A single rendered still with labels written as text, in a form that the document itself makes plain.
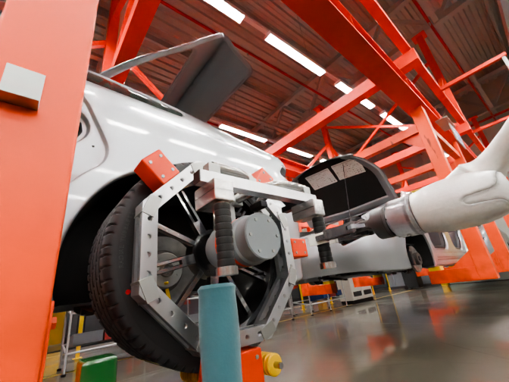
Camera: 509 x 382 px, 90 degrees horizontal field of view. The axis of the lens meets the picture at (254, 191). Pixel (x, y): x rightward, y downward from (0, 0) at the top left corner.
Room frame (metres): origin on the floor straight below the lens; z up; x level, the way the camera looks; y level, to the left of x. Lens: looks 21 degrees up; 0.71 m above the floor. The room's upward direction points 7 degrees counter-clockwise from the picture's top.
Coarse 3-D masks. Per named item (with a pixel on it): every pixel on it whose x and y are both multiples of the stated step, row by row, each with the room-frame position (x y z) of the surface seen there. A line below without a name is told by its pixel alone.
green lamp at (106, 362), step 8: (80, 360) 0.37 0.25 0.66; (88, 360) 0.36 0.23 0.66; (96, 360) 0.36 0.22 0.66; (104, 360) 0.36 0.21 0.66; (112, 360) 0.37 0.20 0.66; (80, 368) 0.35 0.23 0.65; (88, 368) 0.35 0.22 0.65; (96, 368) 0.36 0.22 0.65; (104, 368) 0.36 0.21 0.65; (112, 368) 0.37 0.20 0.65; (80, 376) 0.35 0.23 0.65; (88, 376) 0.35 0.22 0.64; (96, 376) 0.36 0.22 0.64; (104, 376) 0.36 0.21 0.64; (112, 376) 0.37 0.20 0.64
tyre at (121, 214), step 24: (144, 192) 0.68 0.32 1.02; (120, 216) 0.64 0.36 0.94; (96, 240) 0.75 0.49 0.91; (120, 240) 0.64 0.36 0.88; (96, 264) 0.68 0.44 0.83; (120, 264) 0.65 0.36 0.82; (96, 288) 0.70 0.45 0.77; (120, 288) 0.65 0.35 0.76; (96, 312) 0.78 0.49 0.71; (120, 312) 0.65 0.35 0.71; (144, 312) 0.69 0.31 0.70; (120, 336) 0.73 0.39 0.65; (144, 336) 0.69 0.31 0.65; (168, 336) 0.73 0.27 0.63; (144, 360) 0.83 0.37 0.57; (168, 360) 0.73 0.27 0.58; (192, 360) 0.78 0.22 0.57
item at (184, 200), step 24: (192, 192) 0.87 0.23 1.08; (192, 216) 0.82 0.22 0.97; (192, 240) 0.81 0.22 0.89; (168, 264) 0.76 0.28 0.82; (192, 264) 0.81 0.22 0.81; (264, 264) 1.03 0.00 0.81; (192, 288) 0.80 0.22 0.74; (240, 288) 1.11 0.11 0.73; (264, 288) 0.99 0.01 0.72; (240, 312) 0.99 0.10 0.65
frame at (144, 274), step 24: (192, 168) 0.70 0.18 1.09; (168, 192) 0.65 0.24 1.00; (144, 216) 0.60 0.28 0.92; (144, 240) 0.61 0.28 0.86; (288, 240) 0.96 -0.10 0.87; (144, 264) 0.61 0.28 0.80; (288, 264) 0.94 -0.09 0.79; (144, 288) 0.61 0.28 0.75; (288, 288) 0.93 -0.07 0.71; (168, 312) 0.65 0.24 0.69; (264, 312) 0.91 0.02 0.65; (192, 336) 0.69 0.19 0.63; (240, 336) 0.78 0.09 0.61; (264, 336) 0.84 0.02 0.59
